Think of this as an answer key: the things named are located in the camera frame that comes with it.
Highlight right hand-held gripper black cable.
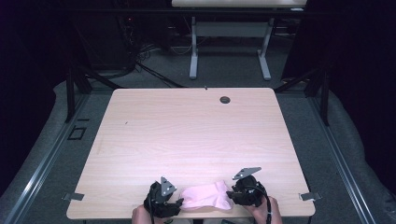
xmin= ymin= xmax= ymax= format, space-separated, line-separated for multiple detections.
xmin=246 ymin=185 xmax=273 ymax=224

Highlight person's right hand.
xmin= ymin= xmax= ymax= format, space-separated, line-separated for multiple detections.
xmin=243 ymin=195 xmax=284 ymax=224

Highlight aluminium floor rail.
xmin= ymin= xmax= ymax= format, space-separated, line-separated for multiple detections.
xmin=307 ymin=96 xmax=377 ymax=224
xmin=2 ymin=92 xmax=91 ymax=224

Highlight pink sock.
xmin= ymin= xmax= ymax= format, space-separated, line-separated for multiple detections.
xmin=179 ymin=179 xmax=234 ymax=210
xmin=181 ymin=200 xmax=233 ymax=212

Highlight grey metal table bracket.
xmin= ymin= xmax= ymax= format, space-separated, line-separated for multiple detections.
xmin=61 ymin=192 xmax=86 ymax=202
xmin=298 ymin=191 xmax=323 ymax=202

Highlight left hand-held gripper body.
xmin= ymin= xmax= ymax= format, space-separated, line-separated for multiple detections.
xmin=143 ymin=175 xmax=182 ymax=219

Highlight white desk with metal legs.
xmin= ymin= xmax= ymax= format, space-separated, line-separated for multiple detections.
xmin=171 ymin=0 xmax=308 ymax=81

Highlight person's left hand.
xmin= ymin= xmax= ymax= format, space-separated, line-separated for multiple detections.
xmin=131 ymin=203 xmax=169 ymax=224

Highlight black metal frame stand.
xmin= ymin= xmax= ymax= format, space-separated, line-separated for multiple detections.
xmin=274 ymin=64 xmax=332 ymax=127
xmin=64 ymin=63 xmax=123 ymax=123

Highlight black floor cables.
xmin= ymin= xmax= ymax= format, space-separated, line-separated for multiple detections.
xmin=134 ymin=41 xmax=188 ymax=89

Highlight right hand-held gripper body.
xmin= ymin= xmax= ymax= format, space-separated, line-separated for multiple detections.
xmin=229 ymin=166 xmax=268 ymax=208

